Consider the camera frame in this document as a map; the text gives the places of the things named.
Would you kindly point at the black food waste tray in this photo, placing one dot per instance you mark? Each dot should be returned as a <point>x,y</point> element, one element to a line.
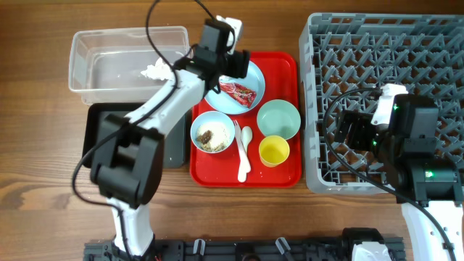
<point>175,150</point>

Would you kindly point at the white tissue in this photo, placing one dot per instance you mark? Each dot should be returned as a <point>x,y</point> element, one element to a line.
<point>159,71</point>

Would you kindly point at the white rice pile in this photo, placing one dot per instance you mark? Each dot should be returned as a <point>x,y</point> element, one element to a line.
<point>220,136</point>

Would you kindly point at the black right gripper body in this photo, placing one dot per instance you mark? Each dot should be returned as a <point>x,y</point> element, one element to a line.
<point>357,133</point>

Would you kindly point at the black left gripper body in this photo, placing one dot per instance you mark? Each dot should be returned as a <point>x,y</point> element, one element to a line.
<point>234,64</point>

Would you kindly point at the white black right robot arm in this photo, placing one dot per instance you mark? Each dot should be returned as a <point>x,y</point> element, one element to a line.
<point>427,187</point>

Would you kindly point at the red serving tray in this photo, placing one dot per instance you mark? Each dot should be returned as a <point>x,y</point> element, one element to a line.
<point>221,170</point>

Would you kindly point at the white plastic spoon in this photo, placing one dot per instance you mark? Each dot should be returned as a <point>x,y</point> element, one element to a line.
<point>245,139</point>

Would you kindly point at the mint green bowl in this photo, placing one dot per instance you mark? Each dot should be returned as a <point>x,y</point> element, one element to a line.
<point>278,118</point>

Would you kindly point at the light blue bowl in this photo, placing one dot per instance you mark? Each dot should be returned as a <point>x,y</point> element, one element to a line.
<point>212,116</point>

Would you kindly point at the white plastic fork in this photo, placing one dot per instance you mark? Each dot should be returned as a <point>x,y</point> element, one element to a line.
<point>242,174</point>

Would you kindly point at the red snack wrapper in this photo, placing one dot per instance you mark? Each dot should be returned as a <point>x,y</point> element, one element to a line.
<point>241,94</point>

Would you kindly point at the clear plastic waste bin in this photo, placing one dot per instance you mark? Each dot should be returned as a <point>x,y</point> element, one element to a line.
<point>105,66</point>

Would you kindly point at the brown food chunk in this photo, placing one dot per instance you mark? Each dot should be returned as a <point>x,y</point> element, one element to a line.
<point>205,137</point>

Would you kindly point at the grey dishwasher rack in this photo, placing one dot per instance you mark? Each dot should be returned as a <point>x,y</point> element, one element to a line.
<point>341,52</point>

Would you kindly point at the yellow cup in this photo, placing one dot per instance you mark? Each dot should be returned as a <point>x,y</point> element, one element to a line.
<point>273,150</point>

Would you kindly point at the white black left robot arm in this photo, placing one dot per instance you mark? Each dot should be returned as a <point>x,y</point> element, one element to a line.
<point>126,160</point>

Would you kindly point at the light blue plate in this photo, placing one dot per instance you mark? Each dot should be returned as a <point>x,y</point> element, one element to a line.
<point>224,103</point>

